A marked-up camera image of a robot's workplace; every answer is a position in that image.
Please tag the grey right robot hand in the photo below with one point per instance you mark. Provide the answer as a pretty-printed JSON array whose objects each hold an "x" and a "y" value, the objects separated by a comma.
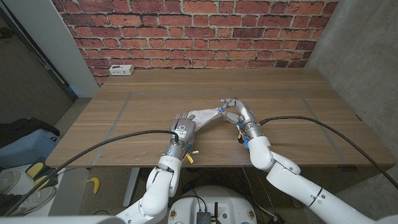
[{"x": 245, "y": 115}]

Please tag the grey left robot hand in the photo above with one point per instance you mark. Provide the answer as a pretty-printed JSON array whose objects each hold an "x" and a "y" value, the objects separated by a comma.
[{"x": 183, "y": 129}]

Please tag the white cloth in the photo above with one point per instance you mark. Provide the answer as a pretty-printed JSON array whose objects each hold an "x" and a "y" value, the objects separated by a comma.
[{"x": 205, "y": 116}]

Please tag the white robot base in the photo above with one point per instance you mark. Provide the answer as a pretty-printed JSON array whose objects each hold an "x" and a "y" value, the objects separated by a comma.
[{"x": 214, "y": 199}]

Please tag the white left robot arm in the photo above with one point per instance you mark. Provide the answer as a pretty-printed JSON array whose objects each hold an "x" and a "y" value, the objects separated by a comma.
[{"x": 158, "y": 189}]

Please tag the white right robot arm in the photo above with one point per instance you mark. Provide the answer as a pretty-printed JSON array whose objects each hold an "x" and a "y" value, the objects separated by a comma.
[{"x": 295, "y": 186}]

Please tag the grey table leg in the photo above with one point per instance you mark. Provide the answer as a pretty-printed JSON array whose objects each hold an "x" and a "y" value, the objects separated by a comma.
[{"x": 287, "y": 177}]

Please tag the white table leg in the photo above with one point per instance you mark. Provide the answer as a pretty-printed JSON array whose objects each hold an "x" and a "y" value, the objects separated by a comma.
[{"x": 130, "y": 186}]

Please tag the white power strip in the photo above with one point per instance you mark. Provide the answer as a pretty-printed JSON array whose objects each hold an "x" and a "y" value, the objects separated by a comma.
[{"x": 121, "y": 70}]

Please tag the small grey electronics box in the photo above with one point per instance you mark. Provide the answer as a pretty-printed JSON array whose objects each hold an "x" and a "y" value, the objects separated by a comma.
[{"x": 203, "y": 217}]

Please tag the red brick print backdrop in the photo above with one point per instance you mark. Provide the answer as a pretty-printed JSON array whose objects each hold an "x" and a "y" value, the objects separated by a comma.
[{"x": 192, "y": 34}]

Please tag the yellow banana shaped object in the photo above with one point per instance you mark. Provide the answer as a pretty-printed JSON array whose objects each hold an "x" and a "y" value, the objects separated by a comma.
[{"x": 94, "y": 183}]

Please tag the white robot torso edge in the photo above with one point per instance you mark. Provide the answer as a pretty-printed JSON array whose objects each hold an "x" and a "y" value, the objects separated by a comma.
[{"x": 62, "y": 220}]

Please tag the white partition panel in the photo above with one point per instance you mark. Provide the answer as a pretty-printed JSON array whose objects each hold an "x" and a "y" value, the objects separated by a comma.
[{"x": 56, "y": 46}]

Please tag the yellow and black pads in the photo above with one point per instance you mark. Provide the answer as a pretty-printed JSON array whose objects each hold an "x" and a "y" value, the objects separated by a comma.
[{"x": 35, "y": 169}]

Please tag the blue storage container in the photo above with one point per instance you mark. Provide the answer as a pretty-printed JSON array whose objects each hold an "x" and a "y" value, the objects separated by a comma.
[{"x": 25, "y": 149}]

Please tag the black cloth bag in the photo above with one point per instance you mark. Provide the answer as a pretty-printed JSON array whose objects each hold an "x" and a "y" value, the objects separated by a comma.
[{"x": 21, "y": 127}]

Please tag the white sneaker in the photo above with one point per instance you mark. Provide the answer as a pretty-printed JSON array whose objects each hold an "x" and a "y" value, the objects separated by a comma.
[{"x": 34, "y": 200}]

